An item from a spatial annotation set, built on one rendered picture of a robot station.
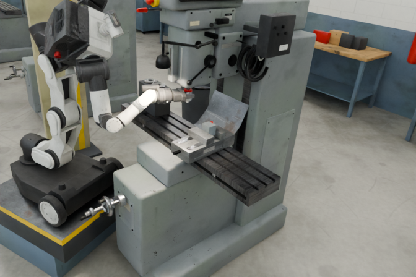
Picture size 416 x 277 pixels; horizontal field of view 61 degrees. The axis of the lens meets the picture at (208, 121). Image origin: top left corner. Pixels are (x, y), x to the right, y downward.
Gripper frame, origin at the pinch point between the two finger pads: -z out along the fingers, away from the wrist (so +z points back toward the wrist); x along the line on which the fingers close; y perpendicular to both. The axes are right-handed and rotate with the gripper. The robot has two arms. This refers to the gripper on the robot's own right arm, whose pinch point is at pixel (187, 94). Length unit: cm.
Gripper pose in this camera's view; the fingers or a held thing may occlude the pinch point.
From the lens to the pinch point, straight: 203.1
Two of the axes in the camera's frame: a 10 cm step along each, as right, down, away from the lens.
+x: -3.7, -4.3, 8.2
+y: -0.8, 9.0, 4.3
